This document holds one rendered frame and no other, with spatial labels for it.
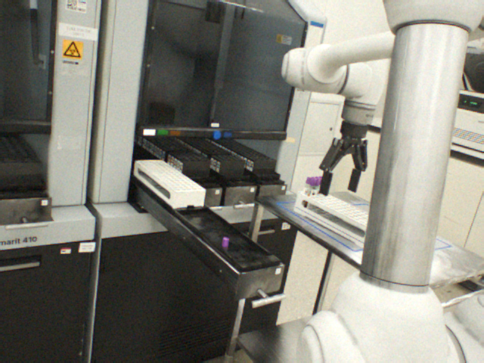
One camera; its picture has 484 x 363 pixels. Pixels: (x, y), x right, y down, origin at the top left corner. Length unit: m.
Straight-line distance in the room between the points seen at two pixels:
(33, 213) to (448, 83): 1.04
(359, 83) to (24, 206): 0.94
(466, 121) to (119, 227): 2.48
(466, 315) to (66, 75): 1.09
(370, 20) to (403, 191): 3.12
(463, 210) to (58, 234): 2.61
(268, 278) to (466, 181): 2.36
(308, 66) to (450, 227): 2.35
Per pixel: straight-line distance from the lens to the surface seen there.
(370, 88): 1.25
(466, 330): 0.78
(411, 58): 0.68
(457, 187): 3.29
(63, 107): 1.33
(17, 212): 1.29
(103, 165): 1.40
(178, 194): 1.25
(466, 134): 3.27
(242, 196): 1.59
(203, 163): 1.54
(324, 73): 1.15
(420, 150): 0.66
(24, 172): 1.34
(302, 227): 1.29
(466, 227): 3.29
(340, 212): 1.29
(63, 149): 1.35
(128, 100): 1.38
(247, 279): 1.02
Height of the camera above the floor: 1.28
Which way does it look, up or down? 16 degrees down
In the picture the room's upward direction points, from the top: 10 degrees clockwise
